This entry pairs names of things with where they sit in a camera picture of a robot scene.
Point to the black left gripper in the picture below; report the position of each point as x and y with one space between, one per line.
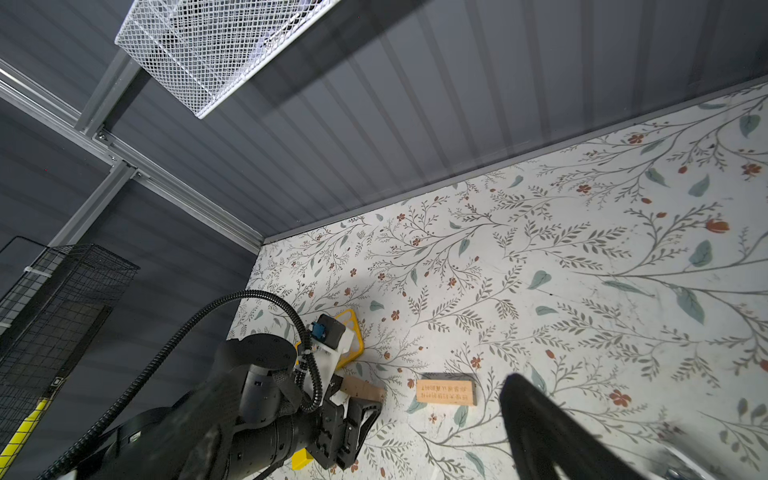
342 432

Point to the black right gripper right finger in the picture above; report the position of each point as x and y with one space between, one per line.
545 442

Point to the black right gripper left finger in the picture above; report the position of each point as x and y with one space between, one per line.
192 442

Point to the wood block with holes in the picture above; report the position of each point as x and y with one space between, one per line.
445 392

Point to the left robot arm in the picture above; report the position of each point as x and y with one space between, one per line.
244 422

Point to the small yellow cube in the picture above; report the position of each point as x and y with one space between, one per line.
301 459

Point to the yellow calculator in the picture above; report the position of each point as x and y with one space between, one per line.
358 349

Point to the yellow ruler in basket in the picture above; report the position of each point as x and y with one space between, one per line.
22 434

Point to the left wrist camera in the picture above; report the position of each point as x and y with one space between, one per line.
332 340

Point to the black wire basket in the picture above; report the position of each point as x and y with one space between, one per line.
49 318

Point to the white wire basket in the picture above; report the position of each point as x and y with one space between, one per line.
201 52

